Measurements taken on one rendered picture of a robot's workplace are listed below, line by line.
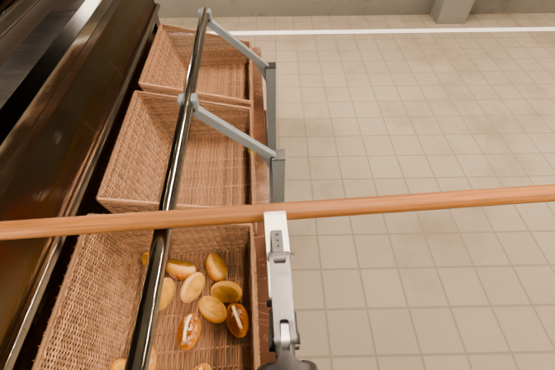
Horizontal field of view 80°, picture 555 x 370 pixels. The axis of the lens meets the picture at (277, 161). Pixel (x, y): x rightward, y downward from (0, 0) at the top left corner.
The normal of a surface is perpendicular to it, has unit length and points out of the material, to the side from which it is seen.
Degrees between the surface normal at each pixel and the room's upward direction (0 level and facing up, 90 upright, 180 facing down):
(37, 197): 70
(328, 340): 0
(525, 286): 0
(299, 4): 90
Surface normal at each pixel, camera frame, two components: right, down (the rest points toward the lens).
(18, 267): 0.94, -0.28
